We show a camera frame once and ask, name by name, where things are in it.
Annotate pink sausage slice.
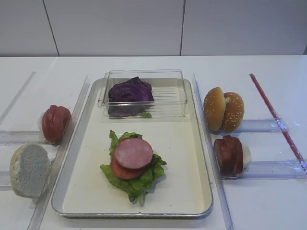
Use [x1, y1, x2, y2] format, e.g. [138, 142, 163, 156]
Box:
[114, 138, 153, 170]

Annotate tomato slice on lettuce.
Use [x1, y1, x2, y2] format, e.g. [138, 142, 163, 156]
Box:
[111, 158, 147, 180]

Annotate upright sausage slices stack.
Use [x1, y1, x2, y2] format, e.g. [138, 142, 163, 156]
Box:
[213, 135, 243, 175]

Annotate upright tomato slices stack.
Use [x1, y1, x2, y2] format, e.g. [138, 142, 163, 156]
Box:
[41, 105, 71, 143]

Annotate white bread bun half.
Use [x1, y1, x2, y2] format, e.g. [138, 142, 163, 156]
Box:
[10, 144, 50, 199]

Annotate clear tomato track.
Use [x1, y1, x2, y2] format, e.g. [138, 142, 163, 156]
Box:
[0, 130, 48, 144]

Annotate clear bread track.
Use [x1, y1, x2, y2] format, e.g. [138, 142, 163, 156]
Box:
[0, 171, 12, 191]

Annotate purple cabbage piece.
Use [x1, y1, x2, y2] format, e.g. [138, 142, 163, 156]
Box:
[108, 76, 154, 117]

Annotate clear plastic container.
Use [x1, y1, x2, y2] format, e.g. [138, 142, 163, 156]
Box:
[98, 69, 188, 119]

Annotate metal baking tray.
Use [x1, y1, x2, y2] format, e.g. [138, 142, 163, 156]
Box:
[51, 79, 213, 219]

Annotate left sesame bun half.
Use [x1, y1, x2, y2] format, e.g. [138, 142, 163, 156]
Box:
[203, 87, 226, 131]

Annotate sesame bun half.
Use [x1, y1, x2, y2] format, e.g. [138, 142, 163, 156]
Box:
[203, 87, 226, 131]
[219, 92, 245, 133]

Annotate right sesame bun half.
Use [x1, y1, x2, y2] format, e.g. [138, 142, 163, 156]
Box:
[219, 92, 245, 133]

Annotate clear bun track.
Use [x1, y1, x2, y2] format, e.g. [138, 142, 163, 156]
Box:
[236, 118, 289, 132]

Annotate white sausage pusher block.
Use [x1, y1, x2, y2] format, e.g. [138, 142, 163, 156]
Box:
[242, 142, 252, 169]

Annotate clear sausage track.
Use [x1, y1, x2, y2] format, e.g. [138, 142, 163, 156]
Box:
[221, 161, 307, 180]

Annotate red plastic rod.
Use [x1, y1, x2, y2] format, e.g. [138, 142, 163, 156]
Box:
[249, 73, 307, 173]

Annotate clear rail right of tray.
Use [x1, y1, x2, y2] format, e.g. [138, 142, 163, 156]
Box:
[192, 73, 234, 230]

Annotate clear rail of tray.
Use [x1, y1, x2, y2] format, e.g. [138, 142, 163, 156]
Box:
[192, 73, 234, 230]
[27, 76, 90, 230]

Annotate clear rail far left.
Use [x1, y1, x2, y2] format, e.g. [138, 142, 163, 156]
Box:
[0, 71, 36, 124]

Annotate clear rail left of tray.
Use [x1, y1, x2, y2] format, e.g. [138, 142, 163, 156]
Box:
[27, 76, 90, 230]

